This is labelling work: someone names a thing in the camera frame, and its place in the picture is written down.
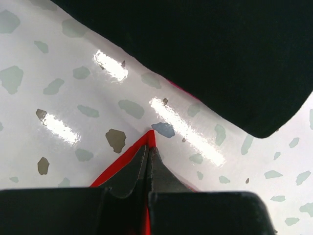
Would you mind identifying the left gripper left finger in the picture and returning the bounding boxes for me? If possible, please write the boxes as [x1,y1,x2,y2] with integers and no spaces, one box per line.
[0,144,150,235]

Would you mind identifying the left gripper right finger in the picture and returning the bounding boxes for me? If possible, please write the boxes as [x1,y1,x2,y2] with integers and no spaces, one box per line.
[147,147,275,235]

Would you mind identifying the red t-shirt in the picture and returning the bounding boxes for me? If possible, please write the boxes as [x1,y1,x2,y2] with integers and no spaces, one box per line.
[89,129,200,235]

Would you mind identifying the folded black t-shirt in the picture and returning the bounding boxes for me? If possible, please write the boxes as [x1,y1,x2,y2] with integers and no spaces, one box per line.
[56,0,313,138]

